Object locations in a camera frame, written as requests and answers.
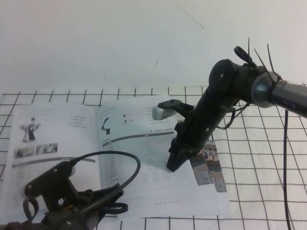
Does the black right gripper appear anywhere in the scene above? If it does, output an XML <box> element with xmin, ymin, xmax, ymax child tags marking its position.
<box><xmin>166</xmin><ymin>104</ymin><xmax>218</xmax><ymax>173</ymax></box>

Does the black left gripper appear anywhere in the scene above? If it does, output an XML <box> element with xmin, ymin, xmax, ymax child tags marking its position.
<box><xmin>40</xmin><ymin>183</ymin><xmax>130</xmax><ymax>230</ymax></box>

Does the white product catalogue book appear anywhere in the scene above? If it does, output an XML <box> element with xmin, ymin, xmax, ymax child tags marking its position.
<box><xmin>3</xmin><ymin>94</ymin><xmax>200</xmax><ymax>216</ymax></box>

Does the thick black left camera cable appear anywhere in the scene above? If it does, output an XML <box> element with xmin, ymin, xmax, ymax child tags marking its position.
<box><xmin>69</xmin><ymin>150</ymin><xmax>142</xmax><ymax>192</ymax></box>

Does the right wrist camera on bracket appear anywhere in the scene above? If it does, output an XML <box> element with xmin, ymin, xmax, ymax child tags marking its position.
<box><xmin>151</xmin><ymin>99</ymin><xmax>192</xmax><ymax>122</ymax></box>

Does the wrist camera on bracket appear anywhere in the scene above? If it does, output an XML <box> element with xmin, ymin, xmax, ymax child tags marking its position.
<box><xmin>151</xmin><ymin>99</ymin><xmax>192</xmax><ymax>122</ymax></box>
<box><xmin>20</xmin><ymin>161</ymin><xmax>78</xmax><ymax>199</ymax></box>

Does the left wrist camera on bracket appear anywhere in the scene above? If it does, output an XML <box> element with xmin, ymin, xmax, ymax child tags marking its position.
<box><xmin>20</xmin><ymin>161</ymin><xmax>78</xmax><ymax>199</ymax></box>

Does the brown strap loop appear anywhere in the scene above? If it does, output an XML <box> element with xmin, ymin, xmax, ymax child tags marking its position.
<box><xmin>23</xmin><ymin>196</ymin><xmax>41</xmax><ymax>222</ymax></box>

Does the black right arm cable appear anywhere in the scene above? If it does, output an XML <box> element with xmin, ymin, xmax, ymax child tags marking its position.
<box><xmin>215</xmin><ymin>100</ymin><xmax>293</xmax><ymax>230</ymax></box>

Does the black strap loop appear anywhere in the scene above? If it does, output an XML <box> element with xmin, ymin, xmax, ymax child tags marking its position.
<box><xmin>234</xmin><ymin>46</ymin><xmax>254</xmax><ymax>64</ymax></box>

